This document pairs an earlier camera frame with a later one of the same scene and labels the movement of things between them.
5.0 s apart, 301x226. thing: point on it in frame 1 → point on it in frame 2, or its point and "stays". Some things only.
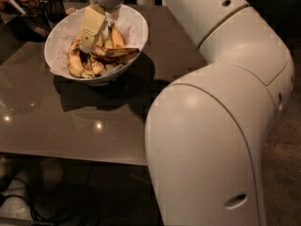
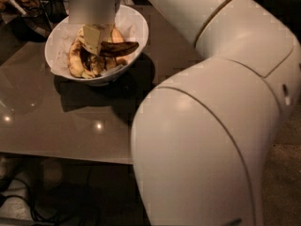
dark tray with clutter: (21, 10) stays
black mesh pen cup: (55, 8) stays
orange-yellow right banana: (118, 41) stays
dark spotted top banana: (111, 56) → (115, 49)
